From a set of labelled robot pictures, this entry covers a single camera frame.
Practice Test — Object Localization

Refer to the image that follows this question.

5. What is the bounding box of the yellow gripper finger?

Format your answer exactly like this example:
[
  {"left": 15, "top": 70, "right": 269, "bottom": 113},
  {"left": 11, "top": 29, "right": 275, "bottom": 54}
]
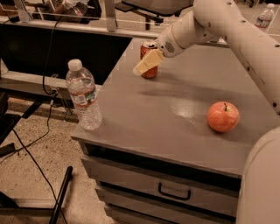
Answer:
[{"left": 133, "top": 49, "right": 164, "bottom": 75}]

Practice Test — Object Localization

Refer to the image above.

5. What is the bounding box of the clear water bottle on table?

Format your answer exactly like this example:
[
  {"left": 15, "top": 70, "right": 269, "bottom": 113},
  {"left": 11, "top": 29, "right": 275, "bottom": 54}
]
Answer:
[{"left": 66, "top": 59, "right": 102, "bottom": 130}]

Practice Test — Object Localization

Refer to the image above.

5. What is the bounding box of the red coke can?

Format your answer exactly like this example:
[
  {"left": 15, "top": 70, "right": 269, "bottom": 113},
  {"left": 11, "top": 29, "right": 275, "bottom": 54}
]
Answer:
[{"left": 140, "top": 40, "right": 158, "bottom": 79}]

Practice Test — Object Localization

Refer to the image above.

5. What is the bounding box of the black metal stand leg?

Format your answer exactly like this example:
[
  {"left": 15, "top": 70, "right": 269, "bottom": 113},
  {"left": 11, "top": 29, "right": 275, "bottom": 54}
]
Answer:
[{"left": 49, "top": 166, "right": 73, "bottom": 224}]

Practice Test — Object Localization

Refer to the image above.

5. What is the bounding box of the black drawer handle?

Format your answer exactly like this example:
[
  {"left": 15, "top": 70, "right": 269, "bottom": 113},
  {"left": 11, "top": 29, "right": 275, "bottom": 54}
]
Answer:
[{"left": 157, "top": 183, "right": 192, "bottom": 201}]

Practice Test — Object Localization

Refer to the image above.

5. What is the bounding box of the black office chair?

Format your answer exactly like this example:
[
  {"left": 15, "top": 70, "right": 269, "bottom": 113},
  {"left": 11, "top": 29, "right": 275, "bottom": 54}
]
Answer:
[{"left": 115, "top": 0, "right": 194, "bottom": 31}]

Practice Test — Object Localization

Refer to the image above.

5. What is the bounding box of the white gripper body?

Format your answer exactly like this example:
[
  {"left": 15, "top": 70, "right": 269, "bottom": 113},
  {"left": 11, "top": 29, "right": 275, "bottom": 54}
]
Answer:
[{"left": 156, "top": 27, "right": 183, "bottom": 58}]

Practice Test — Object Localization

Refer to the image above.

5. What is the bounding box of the background water bottle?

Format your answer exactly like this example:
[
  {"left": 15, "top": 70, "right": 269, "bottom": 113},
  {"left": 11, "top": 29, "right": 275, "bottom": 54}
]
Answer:
[{"left": 255, "top": 3, "right": 275, "bottom": 28}]

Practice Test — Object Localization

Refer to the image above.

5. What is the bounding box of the grey drawer cabinet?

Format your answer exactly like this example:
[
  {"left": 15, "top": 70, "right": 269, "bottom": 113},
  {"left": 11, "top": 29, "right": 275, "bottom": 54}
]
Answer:
[{"left": 79, "top": 140, "right": 242, "bottom": 224}]

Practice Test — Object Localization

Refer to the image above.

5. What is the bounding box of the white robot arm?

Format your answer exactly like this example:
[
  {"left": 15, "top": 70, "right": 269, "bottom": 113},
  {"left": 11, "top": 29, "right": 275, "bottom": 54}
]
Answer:
[{"left": 133, "top": 0, "right": 280, "bottom": 224}]

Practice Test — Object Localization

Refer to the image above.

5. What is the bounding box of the black floor cable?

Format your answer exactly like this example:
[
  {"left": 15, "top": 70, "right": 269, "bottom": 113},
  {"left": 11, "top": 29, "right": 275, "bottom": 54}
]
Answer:
[{"left": 0, "top": 20, "right": 68, "bottom": 224}]

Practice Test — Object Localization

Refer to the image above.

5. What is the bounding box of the red apple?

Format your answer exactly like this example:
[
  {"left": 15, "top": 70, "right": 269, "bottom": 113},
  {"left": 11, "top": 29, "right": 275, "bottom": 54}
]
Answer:
[{"left": 207, "top": 101, "right": 240, "bottom": 133}]

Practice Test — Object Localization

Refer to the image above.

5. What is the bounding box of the metal railing frame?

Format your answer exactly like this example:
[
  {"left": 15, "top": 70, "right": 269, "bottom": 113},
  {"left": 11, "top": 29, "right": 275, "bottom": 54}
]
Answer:
[{"left": 0, "top": 0, "right": 228, "bottom": 47}]

